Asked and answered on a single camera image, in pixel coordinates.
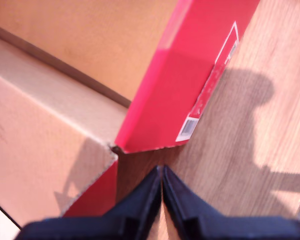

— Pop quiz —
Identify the red cardboard shoebox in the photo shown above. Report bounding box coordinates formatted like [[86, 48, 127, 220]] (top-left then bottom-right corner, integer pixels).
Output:
[[0, 0, 260, 240]]

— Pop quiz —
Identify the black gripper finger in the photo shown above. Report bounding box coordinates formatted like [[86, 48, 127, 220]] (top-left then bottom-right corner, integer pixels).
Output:
[[103, 164, 163, 239], [161, 164, 231, 239]]

